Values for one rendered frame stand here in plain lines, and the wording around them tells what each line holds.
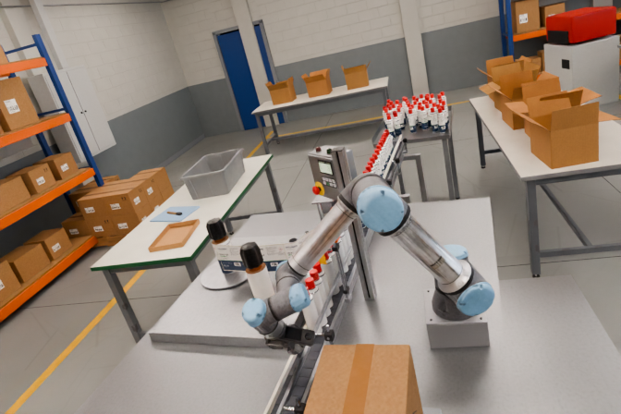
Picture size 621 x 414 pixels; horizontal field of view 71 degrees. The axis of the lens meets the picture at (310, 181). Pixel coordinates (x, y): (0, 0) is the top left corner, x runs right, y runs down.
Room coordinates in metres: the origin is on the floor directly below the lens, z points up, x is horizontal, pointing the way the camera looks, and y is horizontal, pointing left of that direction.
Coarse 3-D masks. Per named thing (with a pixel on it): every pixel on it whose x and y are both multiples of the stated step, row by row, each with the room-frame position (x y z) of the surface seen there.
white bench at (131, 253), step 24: (264, 168) 4.07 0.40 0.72; (240, 192) 3.33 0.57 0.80; (192, 216) 3.07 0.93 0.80; (216, 216) 2.95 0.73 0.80; (240, 216) 4.30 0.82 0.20; (144, 240) 2.84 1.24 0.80; (192, 240) 2.63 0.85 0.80; (96, 264) 2.64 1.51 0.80; (120, 264) 2.55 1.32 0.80; (144, 264) 2.50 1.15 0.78; (168, 264) 2.52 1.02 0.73; (192, 264) 2.47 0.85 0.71; (120, 288) 2.66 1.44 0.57
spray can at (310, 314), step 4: (308, 288) 1.34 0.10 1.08; (308, 292) 1.33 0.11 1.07; (312, 296) 1.34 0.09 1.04; (312, 300) 1.33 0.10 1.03; (312, 304) 1.32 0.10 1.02; (308, 308) 1.32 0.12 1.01; (312, 308) 1.32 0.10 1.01; (304, 312) 1.32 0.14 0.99; (308, 312) 1.32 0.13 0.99; (312, 312) 1.32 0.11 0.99; (316, 312) 1.33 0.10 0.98; (304, 316) 1.33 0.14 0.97; (308, 316) 1.32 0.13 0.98; (312, 316) 1.32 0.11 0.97; (316, 316) 1.33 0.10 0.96; (308, 320) 1.32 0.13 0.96; (312, 320) 1.32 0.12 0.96; (316, 320) 1.32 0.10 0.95; (308, 324) 1.32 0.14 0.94; (312, 324) 1.32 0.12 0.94; (320, 324) 1.33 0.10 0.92; (308, 328) 1.33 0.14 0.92; (312, 328) 1.32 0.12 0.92; (320, 328) 1.33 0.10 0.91; (320, 332) 1.32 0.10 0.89; (316, 336) 1.32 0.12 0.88
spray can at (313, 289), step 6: (306, 282) 1.38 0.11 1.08; (312, 282) 1.38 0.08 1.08; (312, 288) 1.37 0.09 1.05; (318, 288) 1.38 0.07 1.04; (312, 294) 1.36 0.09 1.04; (318, 294) 1.37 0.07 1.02; (318, 300) 1.37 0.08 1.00; (318, 306) 1.36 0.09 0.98; (318, 312) 1.36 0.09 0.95; (324, 318) 1.37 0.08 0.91; (324, 324) 1.37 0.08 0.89
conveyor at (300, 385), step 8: (352, 264) 1.74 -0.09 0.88; (336, 296) 1.53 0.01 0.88; (336, 304) 1.48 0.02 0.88; (328, 320) 1.40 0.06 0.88; (320, 336) 1.32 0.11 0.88; (320, 344) 1.28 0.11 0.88; (312, 352) 1.24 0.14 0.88; (296, 360) 1.23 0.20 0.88; (312, 360) 1.21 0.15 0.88; (304, 368) 1.18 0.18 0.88; (312, 368) 1.17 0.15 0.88; (288, 376) 1.16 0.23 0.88; (304, 376) 1.14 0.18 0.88; (296, 384) 1.12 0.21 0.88; (304, 384) 1.11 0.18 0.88; (280, 392) 1.10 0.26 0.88; (296, 392) 1.09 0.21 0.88; (304, 392) 1.09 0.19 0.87; (280, 400) 1.07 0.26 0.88; (288, 400) 1.06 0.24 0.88
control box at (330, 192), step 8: (312, 152) 1.65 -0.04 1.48; (320, 152) 1.63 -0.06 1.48; (352, 152) 1.58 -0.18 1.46; (312, 160) 1.64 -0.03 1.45; (328, 160) 1.55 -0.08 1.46; (352, 160) 1.57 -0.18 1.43; (312, 168) 1.65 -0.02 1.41; (352, 168) 1.57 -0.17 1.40; (320, 176) 1.62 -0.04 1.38; (328, 176) 1.57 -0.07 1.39; (352, 176) 1.56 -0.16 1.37; (320, 184) 1.63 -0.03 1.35; (336, 184) 1.53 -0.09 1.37; (320, 192) 1.64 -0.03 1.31; (328, 192) 1.59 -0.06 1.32; (336, 192) 1.54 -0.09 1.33; (336, 200) 1.55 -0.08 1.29
